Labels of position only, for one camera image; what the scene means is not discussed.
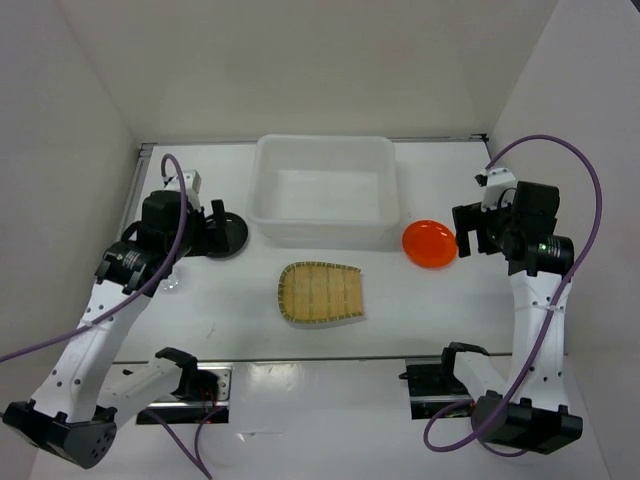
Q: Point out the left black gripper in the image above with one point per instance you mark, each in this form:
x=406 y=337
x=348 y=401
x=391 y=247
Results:
x=199 y=217

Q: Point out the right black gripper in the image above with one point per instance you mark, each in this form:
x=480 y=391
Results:
x=471 y=216

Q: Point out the black plate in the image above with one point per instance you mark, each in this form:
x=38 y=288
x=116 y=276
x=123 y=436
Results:
x=237 y=234

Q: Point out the orange plate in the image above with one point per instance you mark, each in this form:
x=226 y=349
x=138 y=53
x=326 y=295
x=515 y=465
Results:
x=429 y=244

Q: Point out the translucent plastic bin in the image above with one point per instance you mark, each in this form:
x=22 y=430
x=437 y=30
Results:
x=325 y=192

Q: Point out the clear plastic cup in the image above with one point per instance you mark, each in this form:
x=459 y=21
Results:
x=173 y=280

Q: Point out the woven bamboo tray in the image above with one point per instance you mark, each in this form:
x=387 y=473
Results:
x=315 y=292

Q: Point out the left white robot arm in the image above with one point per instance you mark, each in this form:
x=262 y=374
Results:
x=74 y=414

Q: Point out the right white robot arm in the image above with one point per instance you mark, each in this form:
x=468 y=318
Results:
x=527 y=412

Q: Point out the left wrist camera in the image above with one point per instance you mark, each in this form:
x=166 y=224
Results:
x=191 y=180

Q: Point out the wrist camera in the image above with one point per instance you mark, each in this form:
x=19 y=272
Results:
x=498 y=177
x=191 y=180

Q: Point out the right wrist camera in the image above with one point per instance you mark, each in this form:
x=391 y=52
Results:
x=498 y=177

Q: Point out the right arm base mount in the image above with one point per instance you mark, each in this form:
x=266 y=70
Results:
x=429 y=389

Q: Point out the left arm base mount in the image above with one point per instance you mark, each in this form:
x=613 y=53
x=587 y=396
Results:
x=210 y=403

